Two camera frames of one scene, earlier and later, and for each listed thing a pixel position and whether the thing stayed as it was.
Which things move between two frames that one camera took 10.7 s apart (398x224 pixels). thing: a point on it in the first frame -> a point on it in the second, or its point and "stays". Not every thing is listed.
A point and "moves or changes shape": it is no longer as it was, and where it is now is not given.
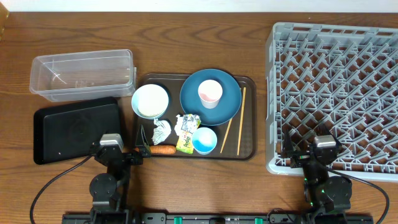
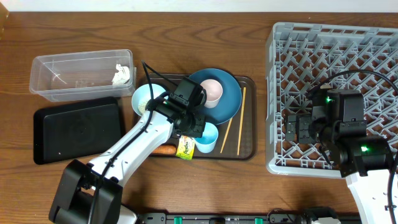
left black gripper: x=132 y=161 -> x=199 y=132
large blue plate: x=229 y=102 stays
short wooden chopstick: x=227 y=132 stays
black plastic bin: x=69 y=130 stays
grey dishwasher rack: x=341 y=76 stays
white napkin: x=161 y=132 moves or changes shape
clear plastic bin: x=87 y=74 stays
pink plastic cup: x=209 y=92 stays
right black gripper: x=301 y=157 -> x=304 y=121
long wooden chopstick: x=244 y=102 stays
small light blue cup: x=204 y=140 moves or changes shape
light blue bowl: x=150 y=101 stays
